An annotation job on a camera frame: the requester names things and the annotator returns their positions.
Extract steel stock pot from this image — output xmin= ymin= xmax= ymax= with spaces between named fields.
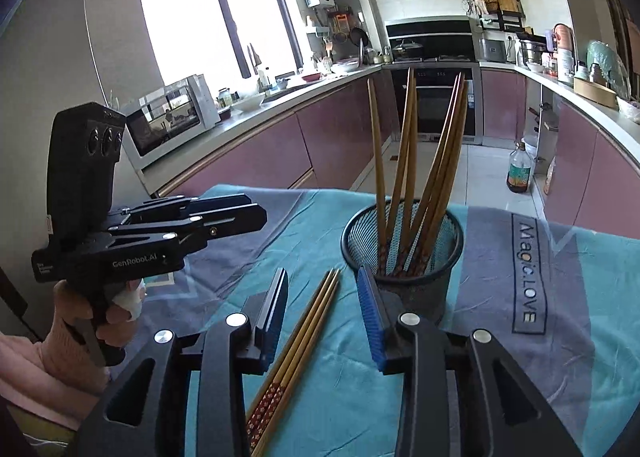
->
xmin=517 ymin=40 xmax=548 ymax=68

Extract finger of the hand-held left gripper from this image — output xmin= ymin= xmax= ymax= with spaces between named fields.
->
xmin=107 ymin=194 xmax=253 ymax=228
xmin=112 ymin=204 xmax=268 ymax=250

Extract pink kettle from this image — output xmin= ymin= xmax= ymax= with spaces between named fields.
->
xmin=552 ymin=23 xmax=575 ymax=55

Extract person's left hand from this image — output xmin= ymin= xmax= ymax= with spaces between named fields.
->
xmin=42 ymin=282 xmax=147 ymax=395

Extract white microwave oven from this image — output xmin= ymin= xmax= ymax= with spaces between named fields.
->
xmin=122 ymin=73 xmax=221 ymax=170

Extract black built-in oven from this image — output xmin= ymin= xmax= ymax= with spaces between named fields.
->
xmin=390 ymin=64 xmax=483 ymax=140

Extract black mesh holder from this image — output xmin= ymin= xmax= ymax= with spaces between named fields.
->
xmin=341 ymin=204 xmax=463 ymax=325

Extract cooking oil bottle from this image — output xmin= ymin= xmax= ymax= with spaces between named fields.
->
xmin=506 ymin=141 xmax=533 ymax=195

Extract person's left forearm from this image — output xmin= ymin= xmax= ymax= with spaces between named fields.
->
xmin=0 ymin=329 xmax=108 ymax=433

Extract black range hood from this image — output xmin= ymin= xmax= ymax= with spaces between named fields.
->
xmin=385 ymin=17 xmax=478 ymax=62

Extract grey kitchen countertop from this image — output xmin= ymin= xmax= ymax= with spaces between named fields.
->
xmin=135 ymin=62 xmax=386 ymax=178

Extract pot with glass lid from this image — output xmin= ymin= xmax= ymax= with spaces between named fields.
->
xmin=391 ymin=38 xmax=425 ymax=60

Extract white kitchen countertop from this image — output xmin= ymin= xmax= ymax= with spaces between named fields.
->
xmin=480 ymin=60 xmax=640 ymax=158

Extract bamboo steamer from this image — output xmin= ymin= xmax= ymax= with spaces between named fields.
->
xmin=572 ymin=77 xmax=618 ymax=109

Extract bundle of wooden chopsticks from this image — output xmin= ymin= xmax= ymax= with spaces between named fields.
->
xmin=367 ymin=68 xmax=471 ymax=278

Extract white plastic bag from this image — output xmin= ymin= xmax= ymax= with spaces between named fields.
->
xmin=617 ymin=96 xmax=640 ymax=125

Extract red-tipped wooden chopstick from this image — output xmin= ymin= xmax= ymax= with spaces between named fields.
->
xmin=248 ymin=268 xmax=338 ymax=444
xmin=252 ymin=269 xmax=342 ymax=457
xmin=245 ymin=268 xmax=333 ymax=425

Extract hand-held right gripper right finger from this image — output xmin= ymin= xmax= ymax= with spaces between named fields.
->
xmin=356 ymin=264 xmax=583 ymax=457

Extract black wall rack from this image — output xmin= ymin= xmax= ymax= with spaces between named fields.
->
xmin=464 ymin=0 xmax=533 ymax=33

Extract teal grey printed tablecloth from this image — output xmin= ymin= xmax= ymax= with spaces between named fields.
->
xmin=145 ymin=182 xmax=640 ymax=457

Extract teal plastic-wrapped appliance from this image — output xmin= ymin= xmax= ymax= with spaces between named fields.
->
xmin=586 ymin=40 xmax=631 ymax=100

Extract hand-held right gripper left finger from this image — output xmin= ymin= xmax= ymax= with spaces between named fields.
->
xmin=75 ymin=267 xmax=290 ymax=457

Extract large kitchen window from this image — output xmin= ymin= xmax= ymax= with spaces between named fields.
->
xmin=135 ymin=0 xmax=303 ymax=88

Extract pink lower kitchen cabinets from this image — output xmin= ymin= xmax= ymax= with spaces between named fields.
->
xmin=160 ymin=70 xmax=401 ymax=198
xmin=480 ymin=68 xmax=640 ymax=248

